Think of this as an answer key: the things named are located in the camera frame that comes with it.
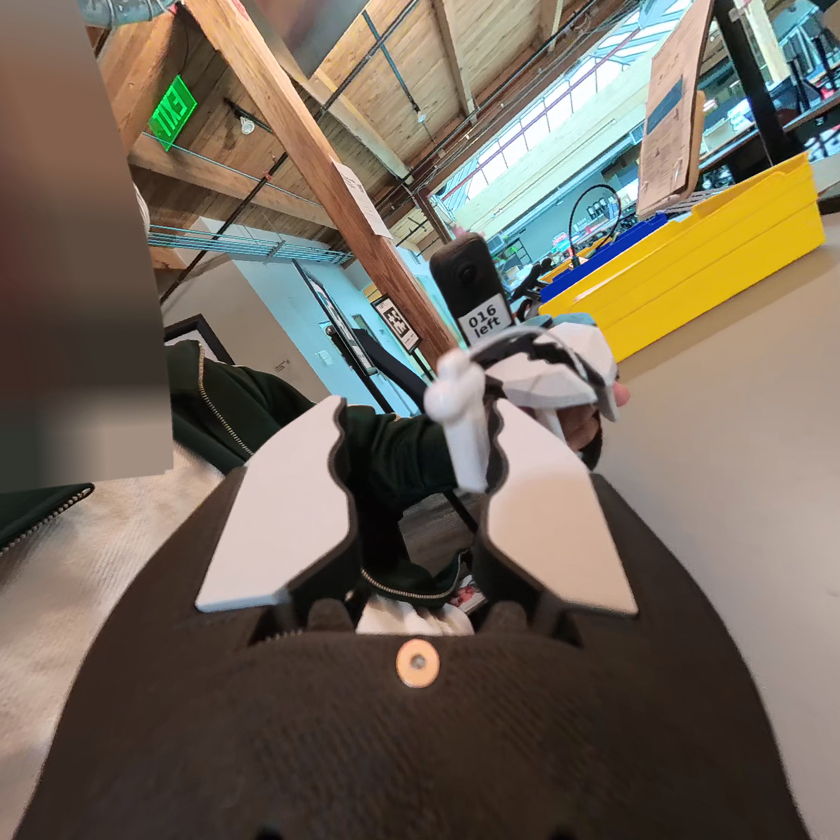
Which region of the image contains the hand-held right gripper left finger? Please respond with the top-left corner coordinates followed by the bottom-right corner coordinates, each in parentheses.
top-left (196, 395), bottom-right (360, 613)

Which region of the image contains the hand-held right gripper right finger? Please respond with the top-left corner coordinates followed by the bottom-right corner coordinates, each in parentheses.
top-left (481, 399), bottom-right (639, 616)

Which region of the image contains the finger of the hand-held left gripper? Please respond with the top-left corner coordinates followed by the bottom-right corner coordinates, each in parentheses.
top-left (525, 322), bottom-right (621, 421)
top-left (486, 357), bottom-right (595, 409)

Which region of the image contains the person's left forearm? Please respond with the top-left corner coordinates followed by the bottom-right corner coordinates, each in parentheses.
top-left (341, 403), bottom-right (460, 519)

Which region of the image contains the person's left hand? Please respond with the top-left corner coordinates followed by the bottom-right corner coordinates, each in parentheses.
top-left (561, 382), bottom-right (631, 454)

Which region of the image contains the framed marker sign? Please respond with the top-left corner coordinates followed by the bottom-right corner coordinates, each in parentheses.
top-left (371, 295), bottom-right (422, 357)

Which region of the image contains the blue plastic bin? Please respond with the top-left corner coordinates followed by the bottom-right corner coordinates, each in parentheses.
top-left (538, 213), bottom-right (670, 303)

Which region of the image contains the large black framed sign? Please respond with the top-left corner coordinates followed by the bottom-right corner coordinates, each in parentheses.
top-left (292, 259), bottom-right (395, 414)

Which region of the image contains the white paper notice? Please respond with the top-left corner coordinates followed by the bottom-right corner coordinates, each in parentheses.
top-left (331, 159), bottom-right (393, 238)

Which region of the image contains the wooden pillar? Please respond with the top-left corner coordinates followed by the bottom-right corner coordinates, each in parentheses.
top-left (180, 0), bottom-right (460, 368)

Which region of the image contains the brown cardboard sign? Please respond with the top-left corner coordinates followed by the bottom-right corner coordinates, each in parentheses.
top-left (637, 0), bottom-right (718, 219)

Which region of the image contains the green exit sign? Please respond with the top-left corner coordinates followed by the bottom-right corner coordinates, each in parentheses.
top-left (147, 73), bottom-right (199, 153)

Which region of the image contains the black cable loop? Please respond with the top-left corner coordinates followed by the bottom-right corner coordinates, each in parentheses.
top-left (567, 184), bottom-right (621, 263)

